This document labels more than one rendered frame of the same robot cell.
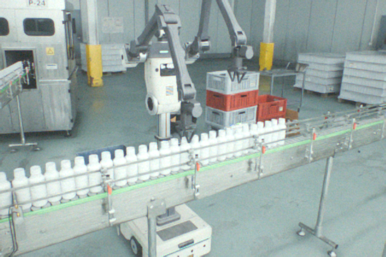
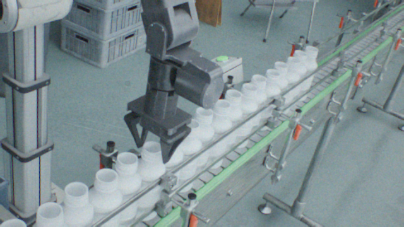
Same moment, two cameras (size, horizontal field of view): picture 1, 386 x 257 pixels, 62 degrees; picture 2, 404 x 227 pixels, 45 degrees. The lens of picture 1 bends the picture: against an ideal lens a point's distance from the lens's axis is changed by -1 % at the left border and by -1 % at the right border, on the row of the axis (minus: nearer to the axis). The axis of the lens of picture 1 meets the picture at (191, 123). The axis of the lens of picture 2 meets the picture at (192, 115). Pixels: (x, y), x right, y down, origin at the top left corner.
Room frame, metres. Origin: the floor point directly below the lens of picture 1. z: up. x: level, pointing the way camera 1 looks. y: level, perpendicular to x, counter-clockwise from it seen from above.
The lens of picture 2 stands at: (0.89, 0.30, 1.71)
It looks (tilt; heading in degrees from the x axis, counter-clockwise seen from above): 32 degrees down; 334
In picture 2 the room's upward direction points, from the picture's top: 11 degrees clockwise
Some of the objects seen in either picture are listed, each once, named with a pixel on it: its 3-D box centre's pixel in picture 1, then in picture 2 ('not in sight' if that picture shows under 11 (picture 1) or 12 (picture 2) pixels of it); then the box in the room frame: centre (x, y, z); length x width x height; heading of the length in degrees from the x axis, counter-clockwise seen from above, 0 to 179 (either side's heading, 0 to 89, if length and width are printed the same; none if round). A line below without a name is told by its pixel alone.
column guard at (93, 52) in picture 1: (94, 64); not in sight; (8.91, 2.68, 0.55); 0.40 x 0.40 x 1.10; 33
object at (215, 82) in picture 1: (233, 81); not in sight; (4.27, -0.53, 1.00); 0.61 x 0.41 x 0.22; 131
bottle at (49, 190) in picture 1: (52, 181); not in sight; (1.22, 0.57, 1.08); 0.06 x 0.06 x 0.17
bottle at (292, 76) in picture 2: (266, 134); (285, 86); (1.89, -0.47, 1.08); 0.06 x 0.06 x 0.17
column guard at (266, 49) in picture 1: (265, 58); not in sight; (11.65, -2.58, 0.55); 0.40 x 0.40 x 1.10; 33
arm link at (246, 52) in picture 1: (243, 47); not in sight; (1.91, -0.29, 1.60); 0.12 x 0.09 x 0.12; 34
